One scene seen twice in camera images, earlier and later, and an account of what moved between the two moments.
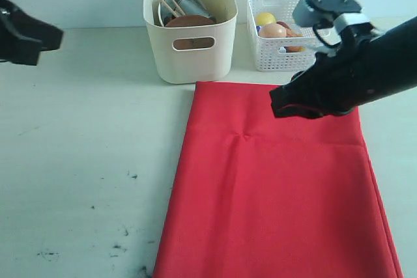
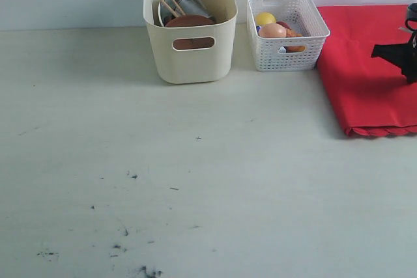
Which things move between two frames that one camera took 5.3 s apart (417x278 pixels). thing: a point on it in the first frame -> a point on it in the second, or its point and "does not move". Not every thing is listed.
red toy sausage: x=284 y=24 does not move
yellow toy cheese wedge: x=294 y=49 does not move
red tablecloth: x=258 y=196 -> x=373 y=96
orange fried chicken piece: x=289 y=33 does not move
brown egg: x=272 y=30 does not move
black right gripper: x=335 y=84 -> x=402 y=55
